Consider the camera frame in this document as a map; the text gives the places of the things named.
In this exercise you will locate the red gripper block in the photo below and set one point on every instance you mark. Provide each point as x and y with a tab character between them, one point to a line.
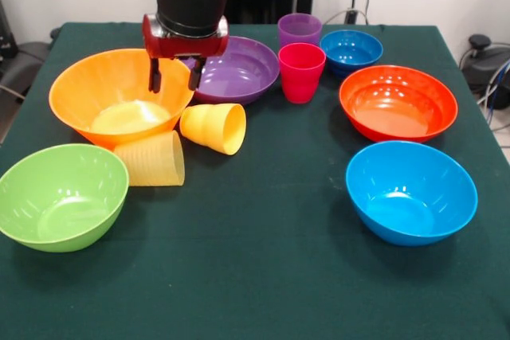
187	46

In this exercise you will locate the large orange plastic bowl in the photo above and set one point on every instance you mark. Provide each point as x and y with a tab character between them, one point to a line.
79	89

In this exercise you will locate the yellow plastic cup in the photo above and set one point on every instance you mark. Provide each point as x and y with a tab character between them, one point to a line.
203	125

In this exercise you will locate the purple plastic bowl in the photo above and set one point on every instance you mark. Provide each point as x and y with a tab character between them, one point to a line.
239	73

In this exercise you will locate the pale yellow ribbed cup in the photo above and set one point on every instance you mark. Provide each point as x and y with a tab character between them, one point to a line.
151	161

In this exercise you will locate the pink plastic cup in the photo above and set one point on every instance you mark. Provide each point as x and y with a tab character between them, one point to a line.
300	77

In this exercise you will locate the purple plastic cup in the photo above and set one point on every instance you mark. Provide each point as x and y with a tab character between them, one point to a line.
299	29

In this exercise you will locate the dark green table cloth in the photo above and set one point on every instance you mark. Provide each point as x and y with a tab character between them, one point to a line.
239	216

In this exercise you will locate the grey office chair base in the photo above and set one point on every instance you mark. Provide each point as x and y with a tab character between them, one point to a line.
20	65

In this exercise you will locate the green plastic bowl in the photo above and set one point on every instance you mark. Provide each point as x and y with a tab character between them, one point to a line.
60	196

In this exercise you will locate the small dark blue bowl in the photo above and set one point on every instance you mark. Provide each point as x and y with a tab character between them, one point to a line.
350	51

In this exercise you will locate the red plastic bowl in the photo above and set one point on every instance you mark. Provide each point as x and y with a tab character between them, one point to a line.
398	101

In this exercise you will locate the light blue plastic bowl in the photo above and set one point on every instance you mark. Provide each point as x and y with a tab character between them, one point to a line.
410	192

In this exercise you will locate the black office chair base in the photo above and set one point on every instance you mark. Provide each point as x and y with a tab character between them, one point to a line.
486	65

